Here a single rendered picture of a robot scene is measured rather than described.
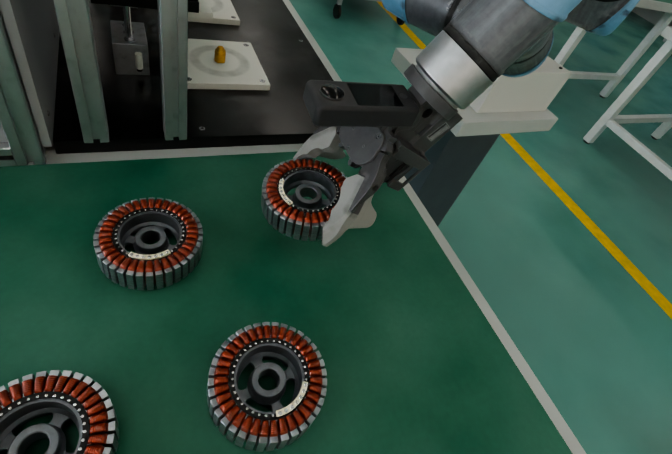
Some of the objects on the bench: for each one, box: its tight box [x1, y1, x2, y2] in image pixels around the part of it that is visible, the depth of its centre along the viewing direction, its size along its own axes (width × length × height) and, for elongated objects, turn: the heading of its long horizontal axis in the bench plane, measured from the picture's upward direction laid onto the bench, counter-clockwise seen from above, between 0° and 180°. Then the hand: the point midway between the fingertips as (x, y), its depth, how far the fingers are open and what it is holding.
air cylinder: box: [110, 20, 150, 75], centre depth 67 cm, size 5×8×6 cm
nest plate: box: [188, 0, 240, 26], centre depth 89 cm, size 15×15×1 cm
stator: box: [0, 370, 119, 454], centre depth 32 cm, size 11×11×4 cm
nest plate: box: [187, 38, 270, 90], centre depth 75 cm, size 15×15×1 cm
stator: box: [93, 197, 203, 290], centre depth 47 cm, size 11×11×4 cm
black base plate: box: [53, 0, 334, 154], centre depth 83 cm, size 47×64×2 cm
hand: (302, 199), depth 51 cm, fingers closed on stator, 13 cm apart
